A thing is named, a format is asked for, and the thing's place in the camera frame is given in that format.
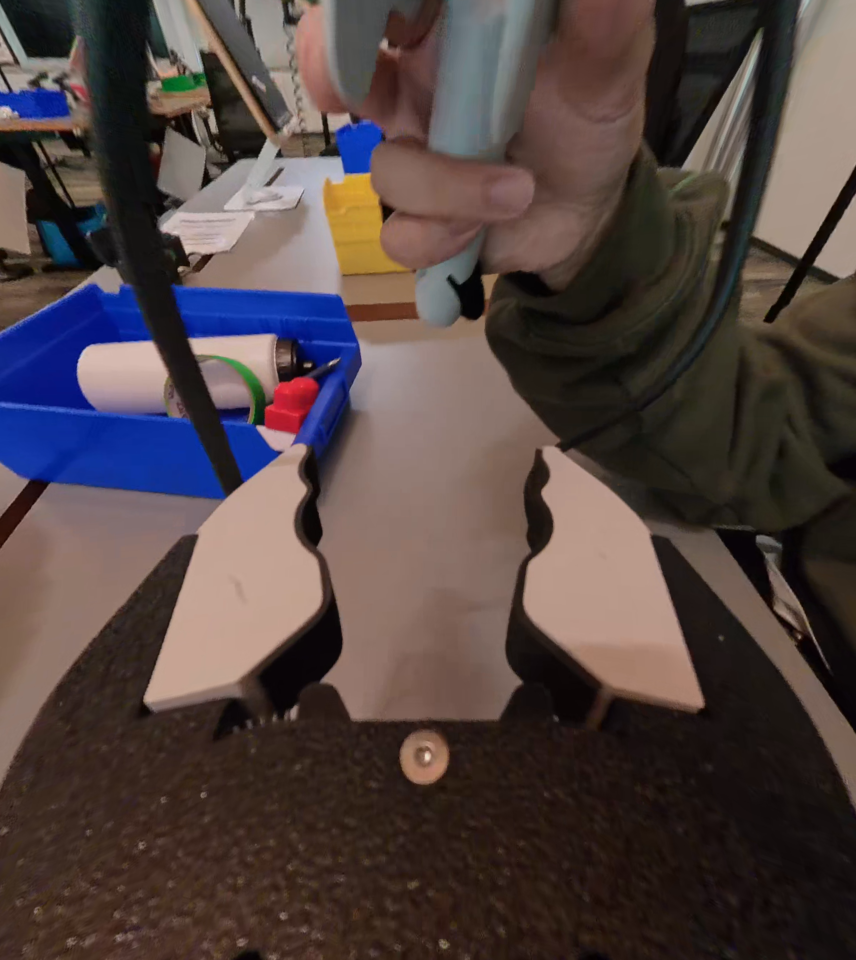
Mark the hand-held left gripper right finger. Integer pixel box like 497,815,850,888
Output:
506,446,706,725

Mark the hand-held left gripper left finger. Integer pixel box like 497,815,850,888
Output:
143,444,344,714

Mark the black cable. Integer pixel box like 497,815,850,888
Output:
79,0,804,496

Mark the person's right hand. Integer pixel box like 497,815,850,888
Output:
294,0,657,294

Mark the small blue bin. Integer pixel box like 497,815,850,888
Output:
335,120,385,175

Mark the yellow plastic bin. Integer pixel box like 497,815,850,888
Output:
323,172,410,277

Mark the red toy block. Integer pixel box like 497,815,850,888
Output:
264,377,321,435

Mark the green tape roll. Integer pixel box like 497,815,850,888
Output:
164,354,267,425

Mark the white stand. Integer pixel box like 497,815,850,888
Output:
244,137,284,204

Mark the black easel board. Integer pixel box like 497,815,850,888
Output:
186,0,301,144

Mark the blue plastic bin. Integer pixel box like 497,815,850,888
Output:
0,88,70,121
0,283,363,500

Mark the white cylindrical bottle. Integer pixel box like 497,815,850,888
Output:
77,333,301,415

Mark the black tripod leg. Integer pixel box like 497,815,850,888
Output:
764,97,856,324

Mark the blue bag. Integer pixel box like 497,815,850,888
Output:
34,206,106,267

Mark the wooden table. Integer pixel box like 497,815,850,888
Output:
0,86,211,138

